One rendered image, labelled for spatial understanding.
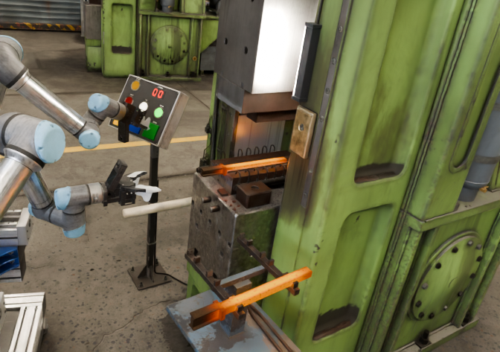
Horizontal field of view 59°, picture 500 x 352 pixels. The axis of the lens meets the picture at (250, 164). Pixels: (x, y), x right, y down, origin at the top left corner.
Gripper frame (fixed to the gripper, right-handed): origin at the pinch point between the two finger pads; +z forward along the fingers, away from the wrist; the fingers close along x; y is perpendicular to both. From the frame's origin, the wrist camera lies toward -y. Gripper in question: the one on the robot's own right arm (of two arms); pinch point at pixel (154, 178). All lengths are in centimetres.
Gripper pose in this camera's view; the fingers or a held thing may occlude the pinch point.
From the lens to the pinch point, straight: 173.2
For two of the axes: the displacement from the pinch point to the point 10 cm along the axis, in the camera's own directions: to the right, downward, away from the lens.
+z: 8.4, -1.3, 5.2
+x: 5.2, 4.3, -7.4
